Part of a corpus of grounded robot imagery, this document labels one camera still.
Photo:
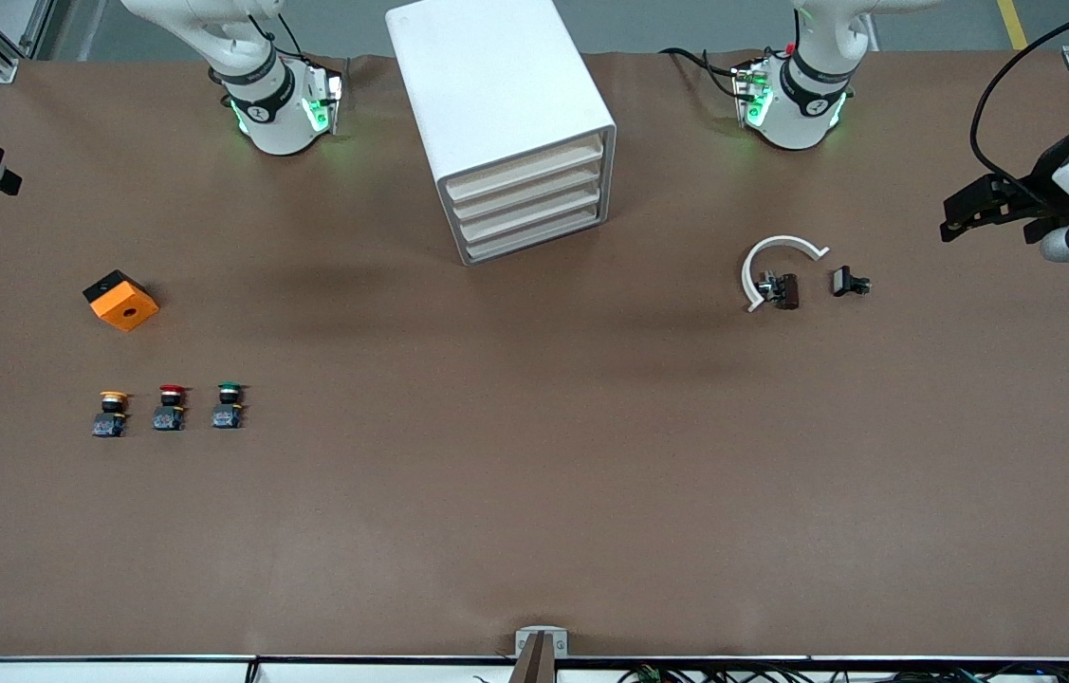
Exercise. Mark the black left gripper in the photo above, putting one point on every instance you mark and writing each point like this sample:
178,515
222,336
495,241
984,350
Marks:
1042,186

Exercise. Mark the green push button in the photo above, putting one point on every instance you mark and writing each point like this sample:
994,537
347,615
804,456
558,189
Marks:
228,410

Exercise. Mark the red push button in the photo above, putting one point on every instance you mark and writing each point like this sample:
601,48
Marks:
170,413

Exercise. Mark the orange and black button box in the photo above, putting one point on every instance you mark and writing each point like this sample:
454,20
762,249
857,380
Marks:
126,308

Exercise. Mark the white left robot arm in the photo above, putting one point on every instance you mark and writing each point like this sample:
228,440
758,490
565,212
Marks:
795,119

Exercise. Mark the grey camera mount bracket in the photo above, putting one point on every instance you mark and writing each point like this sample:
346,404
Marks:
541,645

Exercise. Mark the small black clip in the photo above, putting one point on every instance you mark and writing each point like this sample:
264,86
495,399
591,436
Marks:
845,282

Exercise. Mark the cream drawer at cabinet base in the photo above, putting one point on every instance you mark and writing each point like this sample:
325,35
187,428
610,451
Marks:
537,234

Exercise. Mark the yellow push button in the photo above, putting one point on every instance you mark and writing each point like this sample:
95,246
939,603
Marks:
110,417

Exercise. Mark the black clip with metal part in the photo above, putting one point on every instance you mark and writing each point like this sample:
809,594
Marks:
783,291

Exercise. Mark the white drawer cabinet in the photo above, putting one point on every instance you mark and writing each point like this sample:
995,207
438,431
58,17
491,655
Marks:
496,76

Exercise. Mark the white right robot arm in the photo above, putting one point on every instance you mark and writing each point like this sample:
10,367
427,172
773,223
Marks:
273,119

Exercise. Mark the white table edge rail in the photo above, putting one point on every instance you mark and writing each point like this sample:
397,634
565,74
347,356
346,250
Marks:
117,670

